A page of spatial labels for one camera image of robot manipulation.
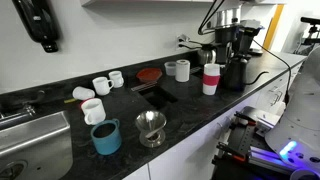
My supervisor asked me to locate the red plastic cup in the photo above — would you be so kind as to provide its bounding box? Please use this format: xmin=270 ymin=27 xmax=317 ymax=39
xmin=202 ymin=63 xmax=221 ymax=96

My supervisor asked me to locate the plain white cup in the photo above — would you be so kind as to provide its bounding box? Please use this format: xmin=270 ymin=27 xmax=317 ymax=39
xmin=72 ymin=85 xmax=96 ymax=101

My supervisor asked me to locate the landfill only label strip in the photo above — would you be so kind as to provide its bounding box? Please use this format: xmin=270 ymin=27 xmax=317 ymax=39
xmin=130 ymin=80 xmax=158 ymax=93

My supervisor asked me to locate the red bowl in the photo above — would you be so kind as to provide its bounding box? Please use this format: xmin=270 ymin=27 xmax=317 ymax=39
xmin=135 ymin=67 xmax=164 ymax=84

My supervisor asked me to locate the clear plastic container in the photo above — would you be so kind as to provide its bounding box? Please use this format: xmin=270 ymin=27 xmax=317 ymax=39
xmin=163 ymin=61 xmax=178 ymax=77

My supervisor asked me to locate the white paper towel roll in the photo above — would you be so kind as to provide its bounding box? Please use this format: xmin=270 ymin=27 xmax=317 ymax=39
xmin=174 ymin=59 xmax=191 ymax=83

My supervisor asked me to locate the clear glass dripper bowl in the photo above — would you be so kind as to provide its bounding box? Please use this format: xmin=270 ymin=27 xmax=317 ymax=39
xmin=134 ymin=110 xmax=168 ymax=149

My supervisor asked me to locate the steel thermal carafe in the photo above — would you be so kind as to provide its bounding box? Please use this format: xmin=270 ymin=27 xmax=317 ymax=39
xmin=196 ymin=43 xmax=218 ymax=67

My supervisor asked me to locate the large white ceramic mug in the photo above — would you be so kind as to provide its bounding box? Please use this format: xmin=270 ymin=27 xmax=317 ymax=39
xmin=80 ymin=97 xmax=107 ymax=126

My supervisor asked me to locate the blue ceramic mug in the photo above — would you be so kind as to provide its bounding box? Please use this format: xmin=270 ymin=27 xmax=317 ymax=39
xmin=90 ymin=118 xmax=123 ymax=156

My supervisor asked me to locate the black orange clamp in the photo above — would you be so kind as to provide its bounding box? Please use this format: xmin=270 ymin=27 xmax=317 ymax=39
xmin=215 ymin=141 xmax=249 ymax=164
xmin=233 ymin=111 xmax=258 ymax=127

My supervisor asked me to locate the black steel coffee machine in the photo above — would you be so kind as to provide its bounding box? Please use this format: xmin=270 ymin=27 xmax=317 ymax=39
xmin=213 ymin=6 xmax=266 ymax=65

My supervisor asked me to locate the white upper cabinet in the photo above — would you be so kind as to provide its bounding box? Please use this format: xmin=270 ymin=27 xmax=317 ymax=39
xmin=79 ymin=0 xmax=214 ymax=7

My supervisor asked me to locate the black breadboard plate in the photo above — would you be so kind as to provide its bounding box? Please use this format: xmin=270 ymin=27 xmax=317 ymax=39
xmin=211 ymin=105 xmax=294 ymax=180

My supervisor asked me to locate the white flat plate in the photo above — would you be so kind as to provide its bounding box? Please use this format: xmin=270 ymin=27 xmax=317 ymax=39
xmin=255 ymin=111 xmax=284 ymax=138

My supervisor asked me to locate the yellow vertical beam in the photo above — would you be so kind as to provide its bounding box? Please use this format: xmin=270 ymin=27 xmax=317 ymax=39
xmin=262 ymin=3 xmax=285 ymax=51

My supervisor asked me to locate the metal sink faucet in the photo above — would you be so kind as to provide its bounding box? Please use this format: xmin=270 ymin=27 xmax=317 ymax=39
xmin=0 ymin=89 xmax=47 ymax=122

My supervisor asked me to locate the stainless steel sink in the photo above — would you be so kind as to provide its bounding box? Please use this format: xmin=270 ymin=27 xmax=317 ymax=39
xmin=0 ymin=109 xmax=74 ymax=180

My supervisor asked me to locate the black power cable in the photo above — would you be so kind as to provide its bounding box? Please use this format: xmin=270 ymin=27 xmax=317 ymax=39
xmin=178 ymin=38 xmax=205 ymax=46
xmin=178 ymin=43 xmax=201 ymax=51

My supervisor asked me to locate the white wall outlet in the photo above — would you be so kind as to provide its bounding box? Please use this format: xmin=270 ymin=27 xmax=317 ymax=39
xmin=175 ymin=33 xmax=191 ymax=51

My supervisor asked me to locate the chrome cabinet handle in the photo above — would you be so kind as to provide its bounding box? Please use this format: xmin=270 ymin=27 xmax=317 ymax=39
xmin=271 ymin=93 xmax=285 ymax=106
xmin=215 ymin=115 xmax=235 ymax=134
xmin=269 ymin=85 xmax=282 ymax=94

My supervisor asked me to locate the black looped cable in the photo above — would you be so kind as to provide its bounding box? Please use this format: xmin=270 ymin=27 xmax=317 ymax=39
xmin=197 ymin=0 xmax=226 ymax=36

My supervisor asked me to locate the aluminium extrusion rail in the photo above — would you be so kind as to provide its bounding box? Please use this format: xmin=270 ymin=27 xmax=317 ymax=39
xmin=248 ymin=145 xmax=296 ymax=175

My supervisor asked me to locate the long black camera cable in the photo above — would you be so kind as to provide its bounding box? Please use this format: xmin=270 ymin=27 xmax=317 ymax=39
xmin=252 ymin=39 xmax=293 ymax=105

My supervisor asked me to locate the black wall soap dispenser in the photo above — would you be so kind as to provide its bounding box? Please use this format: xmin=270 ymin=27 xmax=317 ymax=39
xmin=11 ymin=0 xmax=61 ymax=53

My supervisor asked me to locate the black camera stand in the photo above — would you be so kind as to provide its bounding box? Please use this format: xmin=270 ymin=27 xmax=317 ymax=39
xmin=293 ymin=15 xmax=320 ymax=54

